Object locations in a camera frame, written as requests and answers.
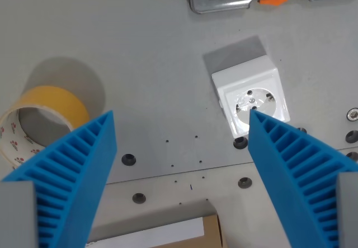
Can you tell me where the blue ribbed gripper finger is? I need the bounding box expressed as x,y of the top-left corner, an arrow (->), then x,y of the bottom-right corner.
0,110 -> 117,248
247,109 -> 358,248

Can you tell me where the white wall socket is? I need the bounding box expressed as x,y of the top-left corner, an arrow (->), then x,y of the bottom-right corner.
211,56 -> 291,137

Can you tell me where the yellow adhesive tape roll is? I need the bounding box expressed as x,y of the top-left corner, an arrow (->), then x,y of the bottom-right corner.
0,85 -> 91,168

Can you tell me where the orange black screwdriver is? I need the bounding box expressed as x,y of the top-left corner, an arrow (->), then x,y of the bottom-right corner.
257,0 -> 298,7

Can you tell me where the brown cardboard box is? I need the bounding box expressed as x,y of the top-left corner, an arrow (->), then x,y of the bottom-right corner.
86,213 -> 228,248

